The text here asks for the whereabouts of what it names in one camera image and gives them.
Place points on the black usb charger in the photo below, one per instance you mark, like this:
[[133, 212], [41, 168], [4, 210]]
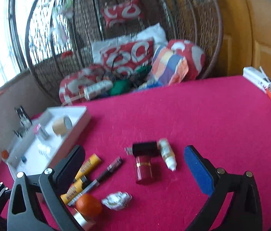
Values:
[[143, 149]]

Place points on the small orange fruit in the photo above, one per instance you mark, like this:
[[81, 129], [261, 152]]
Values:
[[5, 154]]

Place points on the brown wicker egg chair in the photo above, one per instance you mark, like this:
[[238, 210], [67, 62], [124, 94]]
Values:
[[49, 61]]

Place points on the white cardboard tray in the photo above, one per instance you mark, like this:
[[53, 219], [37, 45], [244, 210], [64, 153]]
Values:
[[49, 140]]

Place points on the silver metal tin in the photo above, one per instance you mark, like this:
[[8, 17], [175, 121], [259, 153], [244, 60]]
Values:
[[85, 223]]

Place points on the black gel pen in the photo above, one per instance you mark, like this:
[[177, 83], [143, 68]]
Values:
[[103, 176]]

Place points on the crumpled white paper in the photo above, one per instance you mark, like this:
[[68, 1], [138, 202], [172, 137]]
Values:
[[117, 201]]

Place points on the black cat glasses holder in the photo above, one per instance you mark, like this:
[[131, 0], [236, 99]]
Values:
[[25, 120]]

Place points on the orange mandarin near gripper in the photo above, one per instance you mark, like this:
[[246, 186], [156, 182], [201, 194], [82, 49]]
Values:
[[89, 206]]

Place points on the eyeglasses with paw frames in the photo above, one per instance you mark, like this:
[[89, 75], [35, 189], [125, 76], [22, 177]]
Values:
[[20, 132]]

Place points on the dark red lipstick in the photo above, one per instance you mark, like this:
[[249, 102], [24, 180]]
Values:
[[143, 170]]

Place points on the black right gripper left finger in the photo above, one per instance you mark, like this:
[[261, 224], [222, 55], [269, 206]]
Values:
[[24, 210]]

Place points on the white power strip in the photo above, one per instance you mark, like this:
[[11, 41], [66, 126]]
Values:
[[90, 92]]

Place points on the brown tape roll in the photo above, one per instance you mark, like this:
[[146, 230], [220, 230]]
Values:
[[62, 125]]

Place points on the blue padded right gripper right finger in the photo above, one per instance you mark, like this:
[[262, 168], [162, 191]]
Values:
[[244, 211]]

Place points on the pink eraser box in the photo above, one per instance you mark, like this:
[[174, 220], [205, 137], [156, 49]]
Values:
[[40, 132]]

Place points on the red white seat cushion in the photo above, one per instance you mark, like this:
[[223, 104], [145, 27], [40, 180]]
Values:
[[71, 85]]

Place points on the yellow lighter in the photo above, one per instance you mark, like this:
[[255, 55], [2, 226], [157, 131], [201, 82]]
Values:
[[89, 165], [75, 189]]

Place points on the red white centre cushion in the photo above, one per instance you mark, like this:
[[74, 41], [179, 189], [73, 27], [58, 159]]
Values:
[[124, 59]]

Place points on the small white dropper bottle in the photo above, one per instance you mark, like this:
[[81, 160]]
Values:
[[167, 154]]

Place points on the green plush ball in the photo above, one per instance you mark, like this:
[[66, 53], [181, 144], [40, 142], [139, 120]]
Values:
[[130, 82]]

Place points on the white feather dreamcatcher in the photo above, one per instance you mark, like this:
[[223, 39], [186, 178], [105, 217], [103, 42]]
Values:
[[66, 11]]

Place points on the white pillow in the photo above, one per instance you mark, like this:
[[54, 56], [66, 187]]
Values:
[[156, 32]]

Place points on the white box on table edge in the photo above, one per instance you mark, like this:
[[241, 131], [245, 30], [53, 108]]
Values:
[[256, 77]]

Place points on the plaid checkered cushion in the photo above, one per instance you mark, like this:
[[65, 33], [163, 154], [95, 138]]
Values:
[[167, 67]]

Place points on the small red hanging pillow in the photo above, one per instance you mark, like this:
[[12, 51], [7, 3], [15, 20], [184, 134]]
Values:
[[123, 12]]

